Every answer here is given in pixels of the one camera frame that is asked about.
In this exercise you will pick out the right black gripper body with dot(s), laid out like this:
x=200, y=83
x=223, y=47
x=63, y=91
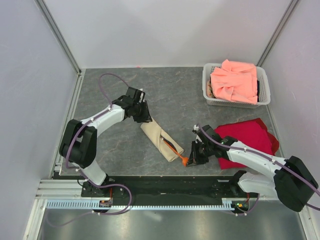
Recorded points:
x=200, y=152

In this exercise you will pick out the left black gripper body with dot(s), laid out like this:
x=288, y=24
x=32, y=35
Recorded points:
x=140, y=114

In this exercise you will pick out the orange plastic spoon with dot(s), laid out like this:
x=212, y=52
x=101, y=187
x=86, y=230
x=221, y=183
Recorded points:
x=184, y=159

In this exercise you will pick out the beige cloth napkin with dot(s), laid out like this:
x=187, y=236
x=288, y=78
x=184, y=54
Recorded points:
x=156, y=134

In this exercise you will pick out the black knife clear handle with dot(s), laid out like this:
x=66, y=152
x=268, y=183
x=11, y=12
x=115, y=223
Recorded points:
x=171, y=145

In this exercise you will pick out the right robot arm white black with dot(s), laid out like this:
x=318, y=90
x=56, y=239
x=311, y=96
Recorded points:
x=286, y=179

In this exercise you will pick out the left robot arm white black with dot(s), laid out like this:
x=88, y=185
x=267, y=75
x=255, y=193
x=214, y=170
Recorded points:
x=79, y=141

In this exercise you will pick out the red cloth napkin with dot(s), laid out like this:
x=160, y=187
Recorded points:
x=253, y=133

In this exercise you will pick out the patterned cloth in basket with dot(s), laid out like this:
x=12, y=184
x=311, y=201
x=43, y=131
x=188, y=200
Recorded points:
x=209, y=90

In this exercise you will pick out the salmon pink cloth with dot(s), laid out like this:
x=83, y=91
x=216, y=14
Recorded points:
x=235, y=82

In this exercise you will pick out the white plastic basket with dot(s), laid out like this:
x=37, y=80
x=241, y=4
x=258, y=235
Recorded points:
x=265, y=94

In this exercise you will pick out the dark cloth in basket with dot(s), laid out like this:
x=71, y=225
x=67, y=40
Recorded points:
x=258, y=90

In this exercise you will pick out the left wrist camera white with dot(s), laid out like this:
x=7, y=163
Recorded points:
x=142, y=95

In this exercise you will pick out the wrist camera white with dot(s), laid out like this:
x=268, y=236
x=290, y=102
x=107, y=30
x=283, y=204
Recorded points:
x=196, y=131
x=142, y=95

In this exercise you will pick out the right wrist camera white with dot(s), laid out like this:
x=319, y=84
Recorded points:
x=196, y=131

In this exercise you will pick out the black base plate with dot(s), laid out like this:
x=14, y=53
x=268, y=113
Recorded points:
x=168, y=191

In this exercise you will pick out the white slotted cable duct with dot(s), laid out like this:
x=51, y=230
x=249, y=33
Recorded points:
x=73, y=204

